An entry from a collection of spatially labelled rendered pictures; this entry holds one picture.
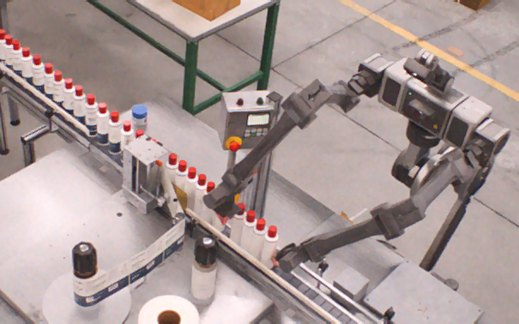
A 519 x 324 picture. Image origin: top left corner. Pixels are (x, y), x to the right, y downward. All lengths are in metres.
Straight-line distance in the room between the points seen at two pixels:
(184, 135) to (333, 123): 1.72
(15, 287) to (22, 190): 0.54
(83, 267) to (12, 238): 0.58
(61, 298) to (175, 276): 0.42
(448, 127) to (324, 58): 2.87
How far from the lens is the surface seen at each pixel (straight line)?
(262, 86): 5.19
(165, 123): 3.67
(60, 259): 3.04
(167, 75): 5.36
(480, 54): 6.18
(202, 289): 2.83
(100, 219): 3.17
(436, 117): 2.93
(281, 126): 2.63
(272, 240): 2.91
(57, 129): 3.64
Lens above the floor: 3.18
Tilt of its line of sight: 42 degrees down
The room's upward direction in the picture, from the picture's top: 8 degrees clockwise
